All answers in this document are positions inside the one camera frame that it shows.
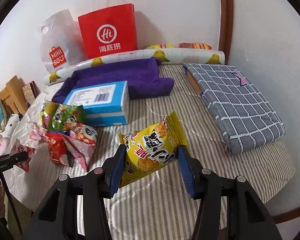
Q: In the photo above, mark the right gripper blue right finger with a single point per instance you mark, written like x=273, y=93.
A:
x=185, y=162

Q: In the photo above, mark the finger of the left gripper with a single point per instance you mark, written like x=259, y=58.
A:
x=7, y=161

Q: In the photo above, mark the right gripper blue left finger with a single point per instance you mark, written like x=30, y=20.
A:
x=118, y=169

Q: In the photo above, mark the yellow snack packet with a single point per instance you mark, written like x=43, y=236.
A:
x=152, y=148

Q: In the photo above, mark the pink panda snack packet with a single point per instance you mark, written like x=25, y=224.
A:
x=80, y=142

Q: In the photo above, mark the red snack packet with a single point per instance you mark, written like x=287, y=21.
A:
x=57, y=149

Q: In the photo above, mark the green snack packet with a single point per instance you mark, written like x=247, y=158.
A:
x=57, y=117

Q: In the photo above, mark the pink strawberry candy packet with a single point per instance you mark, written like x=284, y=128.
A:
x=18, y=148

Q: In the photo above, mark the striped bed mattress cover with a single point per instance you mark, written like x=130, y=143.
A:
x=156, y=206

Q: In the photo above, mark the blue tissue box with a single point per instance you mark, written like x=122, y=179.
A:
x=104, y=105

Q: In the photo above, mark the wooden furniture piece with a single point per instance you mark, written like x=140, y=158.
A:
x=12, y=97

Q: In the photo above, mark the grey checked folded cloth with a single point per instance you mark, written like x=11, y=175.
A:
x=245, y=117

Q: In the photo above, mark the patterned small box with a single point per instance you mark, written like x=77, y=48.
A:
x=30, y=92

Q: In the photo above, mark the purple towel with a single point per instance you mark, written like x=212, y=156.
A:
x=142, y=78

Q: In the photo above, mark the rolled lemon print mat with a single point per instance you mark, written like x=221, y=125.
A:
x=164, y=55

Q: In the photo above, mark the orange chips bag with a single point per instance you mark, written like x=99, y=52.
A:
x=195, y=46

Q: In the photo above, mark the yellow chips bag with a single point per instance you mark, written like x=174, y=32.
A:
x=159, y=46

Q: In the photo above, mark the white Miniso plastic bag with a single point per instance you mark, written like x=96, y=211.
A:
x=61, y=43

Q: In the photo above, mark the red Haidilao paper bag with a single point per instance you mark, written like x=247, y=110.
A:
x=109, y=31

